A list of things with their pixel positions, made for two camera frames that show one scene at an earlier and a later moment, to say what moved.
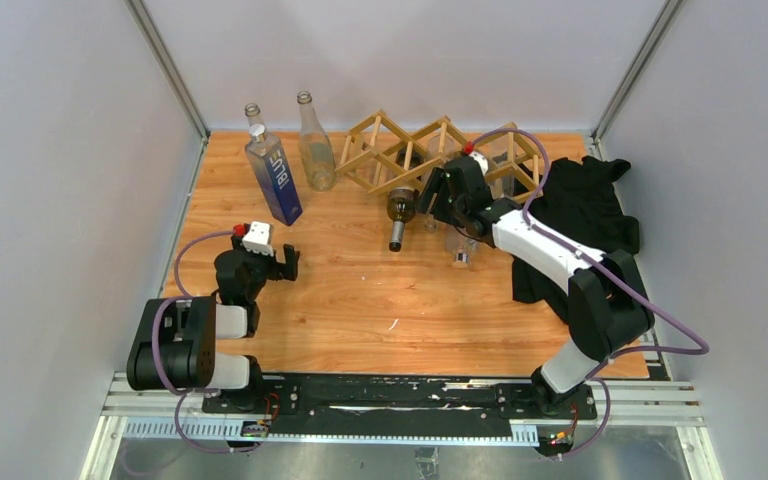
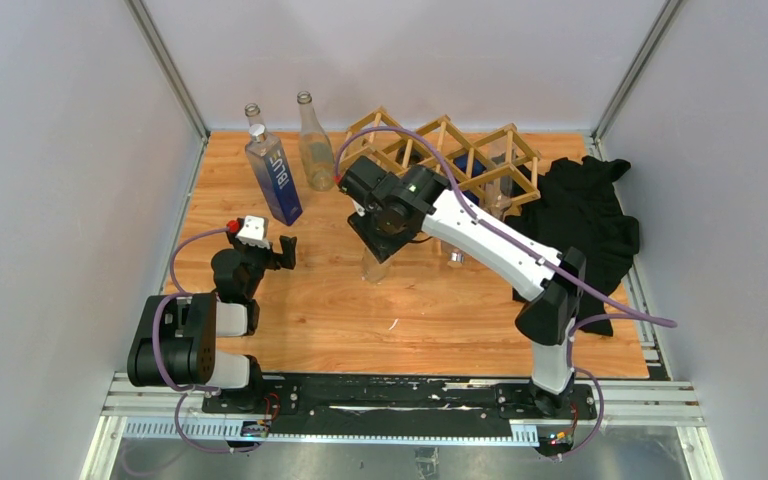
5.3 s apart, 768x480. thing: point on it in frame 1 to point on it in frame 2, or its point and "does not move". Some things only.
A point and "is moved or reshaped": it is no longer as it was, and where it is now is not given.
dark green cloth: (580, 198) does not move
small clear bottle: (439, 146) is moved or reshaped
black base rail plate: (401, 401) does not move
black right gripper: (438, 183) to (380, 248)
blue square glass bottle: (272, 171) does not move
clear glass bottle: (316, 145) does not move
